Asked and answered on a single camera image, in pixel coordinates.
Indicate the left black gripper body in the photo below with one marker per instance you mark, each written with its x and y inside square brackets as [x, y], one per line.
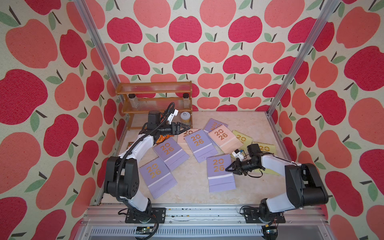
[165, 129]

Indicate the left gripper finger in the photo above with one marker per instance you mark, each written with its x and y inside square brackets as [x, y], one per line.
[185, 132]
[184, 126]

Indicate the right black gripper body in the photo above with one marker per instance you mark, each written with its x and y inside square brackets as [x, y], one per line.
[246, 166]

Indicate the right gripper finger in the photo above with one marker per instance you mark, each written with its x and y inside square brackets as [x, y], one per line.
[234, 166]
[235, 171]

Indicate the purple calendar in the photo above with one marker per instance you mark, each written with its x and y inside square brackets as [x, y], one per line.
[157, 177]
[201, 145]
[171, 153]
[213, 124]
[219, 179]

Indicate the pink calendar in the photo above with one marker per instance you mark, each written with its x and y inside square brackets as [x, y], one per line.
[225, 139]
[181, 139]

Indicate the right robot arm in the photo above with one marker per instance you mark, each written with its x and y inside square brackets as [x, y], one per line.
[304, 186]

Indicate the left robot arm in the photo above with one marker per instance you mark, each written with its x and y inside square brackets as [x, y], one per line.
[122, 172]

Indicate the yellow pull-tab can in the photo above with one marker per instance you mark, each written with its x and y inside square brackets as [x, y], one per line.
[186, 118]

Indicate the orange snack bag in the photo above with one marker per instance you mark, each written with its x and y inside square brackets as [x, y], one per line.
[161, 139]

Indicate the yellow-green calendar right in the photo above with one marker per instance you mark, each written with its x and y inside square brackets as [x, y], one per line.
[271, 149]

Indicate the yellow-green calendar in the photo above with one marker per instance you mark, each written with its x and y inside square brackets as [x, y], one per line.
[244, 139]
[271, 149]

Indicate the yellow-green calendar back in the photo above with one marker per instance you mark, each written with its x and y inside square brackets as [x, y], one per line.
[244, 139]

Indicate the purple calendar back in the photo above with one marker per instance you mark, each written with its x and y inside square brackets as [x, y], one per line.
[213, 124]

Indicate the right glass spice jar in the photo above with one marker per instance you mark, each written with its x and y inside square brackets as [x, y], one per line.
[186, 101]

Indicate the glass spice jar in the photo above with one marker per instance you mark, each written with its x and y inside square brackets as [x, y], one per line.
[186, 101]
[134, 101]

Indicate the wooden three-tier shelf rack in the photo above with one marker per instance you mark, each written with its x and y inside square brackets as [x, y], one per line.
[153, 96]

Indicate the green snack bag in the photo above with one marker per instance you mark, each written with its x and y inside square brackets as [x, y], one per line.
[129, 145]

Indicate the left glass spice jar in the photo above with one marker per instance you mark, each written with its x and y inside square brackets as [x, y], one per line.
[134, 101]

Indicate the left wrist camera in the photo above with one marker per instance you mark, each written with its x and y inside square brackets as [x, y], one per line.
[171, 115]

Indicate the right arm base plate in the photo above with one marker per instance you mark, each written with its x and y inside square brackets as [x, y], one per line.
[254, 215]

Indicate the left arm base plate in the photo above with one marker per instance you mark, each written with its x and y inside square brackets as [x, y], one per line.
[156, 216]

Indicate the front aluminium rail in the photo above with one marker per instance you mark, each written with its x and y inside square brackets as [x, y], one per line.
[200, 222]

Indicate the left aluminium frame post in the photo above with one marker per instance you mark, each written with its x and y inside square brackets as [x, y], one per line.
[98, 42]

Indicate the aluminium frame post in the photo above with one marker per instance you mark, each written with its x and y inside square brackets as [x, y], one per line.
[319, 25]
[98, 42]

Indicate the right aluminium frame post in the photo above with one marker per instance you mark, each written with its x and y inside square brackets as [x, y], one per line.
[319, 25]

